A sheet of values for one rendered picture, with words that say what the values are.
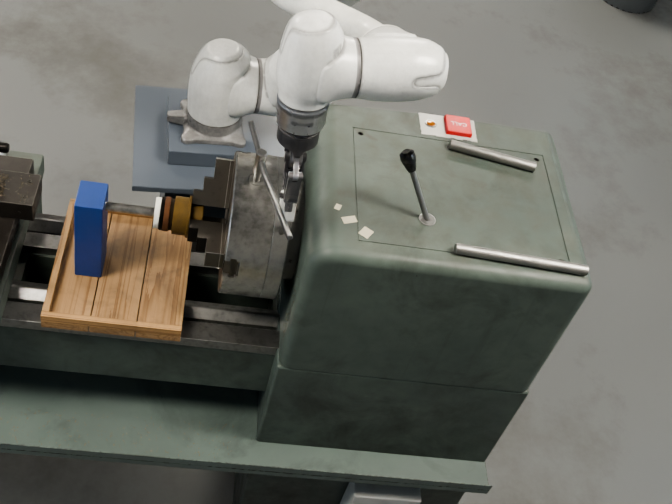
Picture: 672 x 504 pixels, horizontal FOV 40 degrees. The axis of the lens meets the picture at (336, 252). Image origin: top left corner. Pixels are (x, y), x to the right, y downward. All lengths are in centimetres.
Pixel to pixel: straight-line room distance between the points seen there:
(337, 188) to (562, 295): 51
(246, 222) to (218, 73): 71
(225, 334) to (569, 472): 153
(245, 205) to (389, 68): 50
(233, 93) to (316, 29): 106
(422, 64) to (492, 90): 303
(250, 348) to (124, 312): 29
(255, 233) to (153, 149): 85
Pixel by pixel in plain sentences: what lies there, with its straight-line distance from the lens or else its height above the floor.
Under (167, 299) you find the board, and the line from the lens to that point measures 212.
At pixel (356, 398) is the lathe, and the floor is 77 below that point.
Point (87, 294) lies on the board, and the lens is 212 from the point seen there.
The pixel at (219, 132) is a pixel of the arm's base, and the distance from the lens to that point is 261.
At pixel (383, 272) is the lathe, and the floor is 122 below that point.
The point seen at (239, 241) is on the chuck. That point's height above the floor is 116.
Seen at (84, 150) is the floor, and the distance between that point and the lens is 376.
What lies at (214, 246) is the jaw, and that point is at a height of 112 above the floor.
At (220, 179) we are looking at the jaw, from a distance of 200.
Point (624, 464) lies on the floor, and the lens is 335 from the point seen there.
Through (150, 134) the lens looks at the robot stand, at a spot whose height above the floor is 75.
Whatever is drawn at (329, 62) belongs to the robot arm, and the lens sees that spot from 150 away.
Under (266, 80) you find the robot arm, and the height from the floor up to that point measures 102.
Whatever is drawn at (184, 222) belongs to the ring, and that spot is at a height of 110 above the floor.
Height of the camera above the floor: 254
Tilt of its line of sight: 46 degrees down
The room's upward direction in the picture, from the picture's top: 17 degrees clockwise
